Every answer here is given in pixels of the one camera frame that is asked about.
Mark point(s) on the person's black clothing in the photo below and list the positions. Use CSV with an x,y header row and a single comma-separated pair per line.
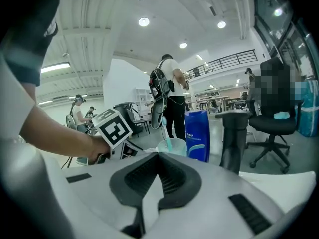
x,y
30,41

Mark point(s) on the light blue toothbrush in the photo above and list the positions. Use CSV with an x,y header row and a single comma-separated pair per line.
x,y
166,131

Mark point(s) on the wooden long table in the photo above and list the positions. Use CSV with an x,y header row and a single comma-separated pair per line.
x,y
211,101

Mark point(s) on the light blue cloth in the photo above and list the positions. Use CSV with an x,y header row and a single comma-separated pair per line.
x,y
281,115

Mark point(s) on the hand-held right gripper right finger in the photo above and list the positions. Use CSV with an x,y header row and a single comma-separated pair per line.
x,y
211,215

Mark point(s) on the blue shampoo bottle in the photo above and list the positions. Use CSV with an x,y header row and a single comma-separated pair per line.
x,y
197,133

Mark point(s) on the black balcony railing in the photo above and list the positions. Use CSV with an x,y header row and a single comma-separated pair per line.
x,y
224,61

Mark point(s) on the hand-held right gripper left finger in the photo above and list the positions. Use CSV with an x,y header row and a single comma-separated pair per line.
x,y
94,195

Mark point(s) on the person's left hand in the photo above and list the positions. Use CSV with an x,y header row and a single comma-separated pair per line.
x,y
98,148

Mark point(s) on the round ceiling light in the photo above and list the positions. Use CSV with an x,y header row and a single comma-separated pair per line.
x,y
221,24
183,45
143,21

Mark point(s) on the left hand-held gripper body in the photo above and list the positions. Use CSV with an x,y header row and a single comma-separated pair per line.
x,y
112,128

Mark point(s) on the person's left forearm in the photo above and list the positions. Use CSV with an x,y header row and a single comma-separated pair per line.
x,y
57,136

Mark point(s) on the clear plastic cup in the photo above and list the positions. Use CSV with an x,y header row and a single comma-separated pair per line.
x,y
177,147

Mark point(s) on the black office chair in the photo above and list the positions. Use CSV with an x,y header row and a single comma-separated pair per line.
x,y
274,101

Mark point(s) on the black side chair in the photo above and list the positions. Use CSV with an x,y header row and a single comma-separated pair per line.
x,y
138,122

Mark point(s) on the long ceiling tube light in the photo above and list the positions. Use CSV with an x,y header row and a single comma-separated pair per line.
x,y
55,67

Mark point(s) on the white wall shelf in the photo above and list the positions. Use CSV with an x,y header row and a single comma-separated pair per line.
x,y
142,98

